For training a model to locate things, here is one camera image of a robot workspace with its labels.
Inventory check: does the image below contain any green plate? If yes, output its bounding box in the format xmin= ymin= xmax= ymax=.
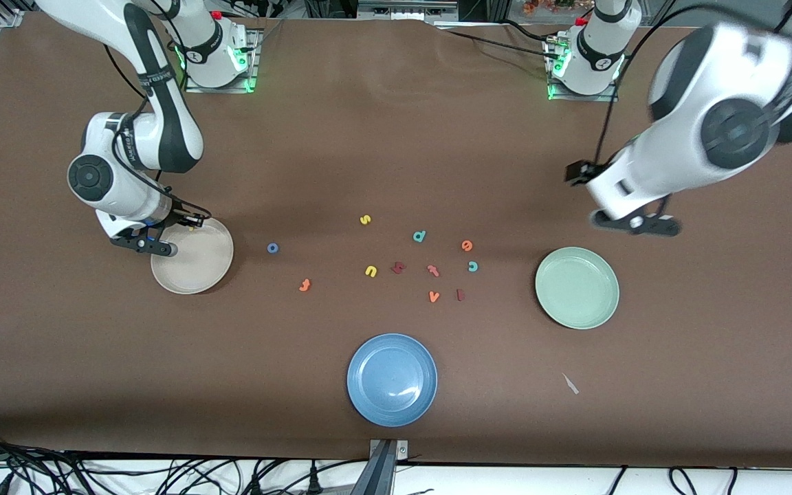
xmin=535 ymin=247 xmax=620 ymax=330

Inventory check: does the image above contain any silver metal bracket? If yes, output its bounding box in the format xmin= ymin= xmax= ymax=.
xmin=369 ymin=439 xmax=409 ymax=460

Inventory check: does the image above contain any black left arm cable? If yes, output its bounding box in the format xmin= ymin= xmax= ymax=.
xmin=594 ymin=3 xmax=713 ymax=166

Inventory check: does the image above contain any grey power strip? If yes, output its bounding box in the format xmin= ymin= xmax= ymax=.
xmin=357 ymin=0 xmax=459 ymax=20

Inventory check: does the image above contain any beige brown plate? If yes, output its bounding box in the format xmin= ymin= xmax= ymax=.
xmin=151 ymin=217 xmax=234 ymax=295

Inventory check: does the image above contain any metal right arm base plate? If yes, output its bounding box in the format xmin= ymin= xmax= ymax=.
xmin=183 ymin=27 xmax=259 ymax=94

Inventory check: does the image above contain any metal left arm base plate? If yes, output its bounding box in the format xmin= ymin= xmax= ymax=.
xmin=546 ymin=34 xmax=620 ymax=102

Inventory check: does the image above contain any blue plate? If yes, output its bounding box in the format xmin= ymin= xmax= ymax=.
xmin=346 ymin=333 xmax=438 ymax=428

